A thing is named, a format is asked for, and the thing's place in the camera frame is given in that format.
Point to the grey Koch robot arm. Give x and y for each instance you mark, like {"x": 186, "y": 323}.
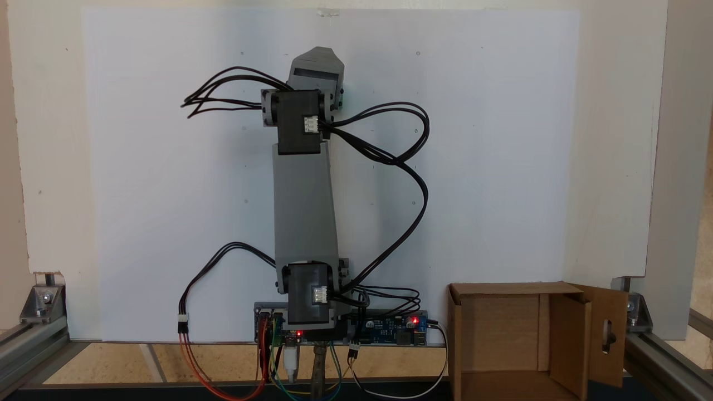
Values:
{"x": 303, "y": 211}

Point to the blue circuit board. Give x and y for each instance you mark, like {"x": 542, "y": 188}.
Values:
{"x": 384, "y": 329}

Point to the white paper sheet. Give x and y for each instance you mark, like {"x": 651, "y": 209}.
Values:
{"x": 501, "y": 167}

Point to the white USB plug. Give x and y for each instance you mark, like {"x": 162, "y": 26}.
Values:
{"x": 291, "y": 362}

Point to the clear tape piece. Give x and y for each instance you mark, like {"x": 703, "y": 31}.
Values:
{"x": 327, "y": 11}

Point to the open cardboard box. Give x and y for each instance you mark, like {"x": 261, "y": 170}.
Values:
{"x": 501, "y": 328}

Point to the aluminium corner bracket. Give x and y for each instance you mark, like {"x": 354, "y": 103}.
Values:
{"x": 42, "y": 303}
{"x": 638, "y": 314}

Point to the dark frame bar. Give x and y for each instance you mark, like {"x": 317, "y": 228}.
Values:
{"x": 111, "y": 392}

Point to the aluminium frame post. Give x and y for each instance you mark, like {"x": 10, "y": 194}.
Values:
{"x": 668, "y": 365}
{"x": 28, "y": 348}

